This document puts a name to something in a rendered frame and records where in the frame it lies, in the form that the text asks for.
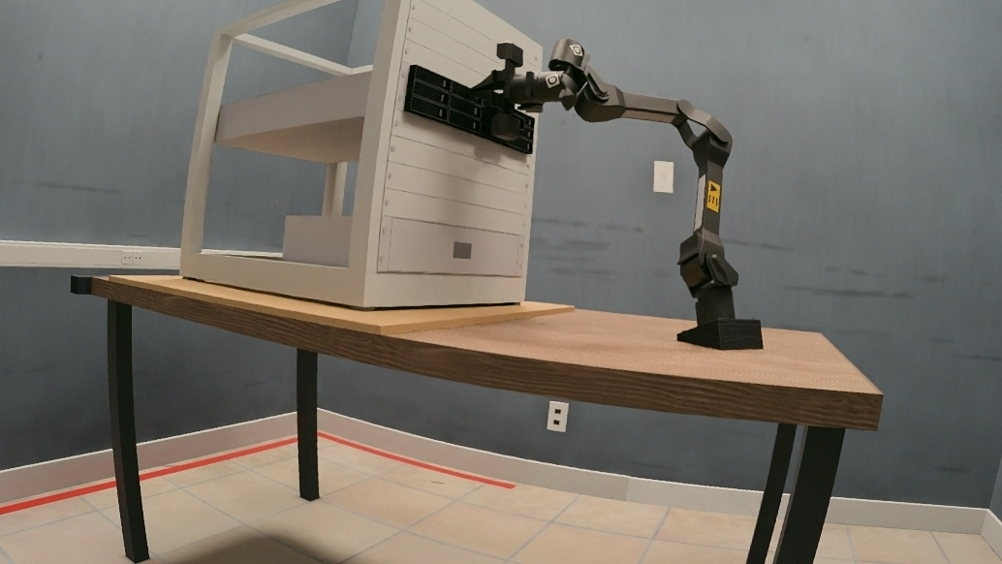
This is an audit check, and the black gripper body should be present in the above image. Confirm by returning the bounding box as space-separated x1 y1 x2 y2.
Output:
490 41 545 141

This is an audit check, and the tan flat board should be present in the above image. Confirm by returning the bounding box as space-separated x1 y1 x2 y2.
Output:
109 275 575 334

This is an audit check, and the white equipment rack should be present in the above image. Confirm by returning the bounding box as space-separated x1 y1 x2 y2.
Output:
179 0 543 311

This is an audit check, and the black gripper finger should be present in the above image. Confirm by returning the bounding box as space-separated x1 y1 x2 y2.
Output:
467 69 503 93
467 90 502 110

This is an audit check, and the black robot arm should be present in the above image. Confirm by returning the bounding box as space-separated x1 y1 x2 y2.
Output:
537 39 738 326

